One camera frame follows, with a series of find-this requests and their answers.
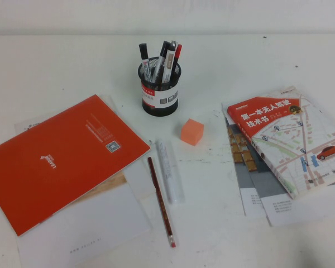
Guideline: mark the brochure with QR codes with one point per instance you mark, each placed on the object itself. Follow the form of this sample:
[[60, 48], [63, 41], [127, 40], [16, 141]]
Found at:
[[296, 212]]

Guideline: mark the white pen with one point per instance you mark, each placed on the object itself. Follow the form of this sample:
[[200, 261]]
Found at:
[[169, 173]]

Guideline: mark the map cover book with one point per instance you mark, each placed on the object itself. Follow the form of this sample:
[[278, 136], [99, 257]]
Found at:
[[290, 145]]

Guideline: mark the brochure with wood print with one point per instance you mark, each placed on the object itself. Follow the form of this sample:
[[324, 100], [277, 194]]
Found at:
[[100, 223]]

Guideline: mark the orange foam cube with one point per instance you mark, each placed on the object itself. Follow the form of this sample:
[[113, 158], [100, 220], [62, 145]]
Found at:
[[191, 132]]

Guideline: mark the marker with tan label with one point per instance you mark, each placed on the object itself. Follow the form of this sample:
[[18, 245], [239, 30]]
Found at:
[[170, 60]]

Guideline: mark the black cap pen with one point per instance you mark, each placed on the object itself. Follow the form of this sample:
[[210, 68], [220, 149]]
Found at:
[[164, 48]]

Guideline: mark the orange booklet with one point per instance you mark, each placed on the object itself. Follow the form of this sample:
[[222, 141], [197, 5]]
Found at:
[[58, 162]]

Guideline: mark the black mesh pen holder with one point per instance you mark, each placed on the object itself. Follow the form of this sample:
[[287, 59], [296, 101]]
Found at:
[[159, 110]]

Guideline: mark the dark red pencil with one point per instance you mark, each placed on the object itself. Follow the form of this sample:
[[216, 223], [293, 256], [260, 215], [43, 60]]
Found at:
[[161, 201]]

